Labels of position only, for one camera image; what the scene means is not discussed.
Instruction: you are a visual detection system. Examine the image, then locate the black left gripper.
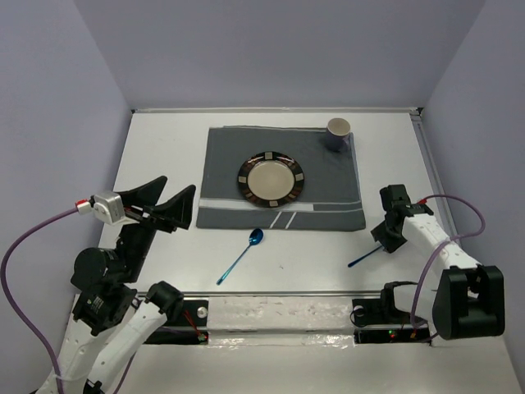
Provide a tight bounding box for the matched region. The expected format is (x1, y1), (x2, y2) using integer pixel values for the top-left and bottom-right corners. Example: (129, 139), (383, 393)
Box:
(119, 173), (199, 279)

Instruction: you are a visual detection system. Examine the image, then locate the grey cloth placemat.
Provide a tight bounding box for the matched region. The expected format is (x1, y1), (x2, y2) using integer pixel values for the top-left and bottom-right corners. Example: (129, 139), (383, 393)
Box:
(196, 126), (367, 231)

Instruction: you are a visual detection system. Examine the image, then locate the blue metal fork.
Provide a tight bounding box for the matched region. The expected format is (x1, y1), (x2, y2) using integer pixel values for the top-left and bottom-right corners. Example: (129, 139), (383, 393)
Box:
(347, 246), (384, 268)

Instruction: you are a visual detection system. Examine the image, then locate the purple mug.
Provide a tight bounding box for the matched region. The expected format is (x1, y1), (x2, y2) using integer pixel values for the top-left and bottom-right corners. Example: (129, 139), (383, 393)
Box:
(323, 117), (351, 153)

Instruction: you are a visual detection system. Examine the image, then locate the blue metal spoon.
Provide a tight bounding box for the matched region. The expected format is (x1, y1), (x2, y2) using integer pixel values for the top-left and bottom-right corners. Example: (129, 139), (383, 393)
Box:
(216, 228), (264, 286)

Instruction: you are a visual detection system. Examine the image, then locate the striped rim dinner plate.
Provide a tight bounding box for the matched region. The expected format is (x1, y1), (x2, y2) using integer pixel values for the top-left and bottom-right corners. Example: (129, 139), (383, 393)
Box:
(237, 151), (305, 209)

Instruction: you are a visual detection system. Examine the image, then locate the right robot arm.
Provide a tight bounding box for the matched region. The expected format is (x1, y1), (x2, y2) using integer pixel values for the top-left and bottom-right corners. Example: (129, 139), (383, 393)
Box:
(371, 185), (505, 340)

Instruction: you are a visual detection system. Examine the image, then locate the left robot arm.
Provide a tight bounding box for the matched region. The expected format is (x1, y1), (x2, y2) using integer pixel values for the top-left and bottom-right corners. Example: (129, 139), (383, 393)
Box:
(39, 176), (196, 393)

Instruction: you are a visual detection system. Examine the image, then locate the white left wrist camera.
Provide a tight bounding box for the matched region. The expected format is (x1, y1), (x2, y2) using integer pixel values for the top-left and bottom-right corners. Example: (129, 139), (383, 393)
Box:
(75, 191), (137, 226)

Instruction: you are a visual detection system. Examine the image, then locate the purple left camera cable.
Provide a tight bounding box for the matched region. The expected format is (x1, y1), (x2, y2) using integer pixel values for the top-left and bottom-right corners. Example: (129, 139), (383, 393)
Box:
(1, 207), (136, 394)

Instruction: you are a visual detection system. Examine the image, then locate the aluminium table edge rail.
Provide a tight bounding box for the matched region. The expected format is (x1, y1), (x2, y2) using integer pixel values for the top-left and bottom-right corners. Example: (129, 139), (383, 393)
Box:
(131, 107), (419, 115)

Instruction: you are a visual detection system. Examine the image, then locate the aluminium mounting rail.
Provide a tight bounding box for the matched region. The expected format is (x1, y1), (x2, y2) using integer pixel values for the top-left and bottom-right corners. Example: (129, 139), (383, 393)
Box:
(183, 290), (381, 299)

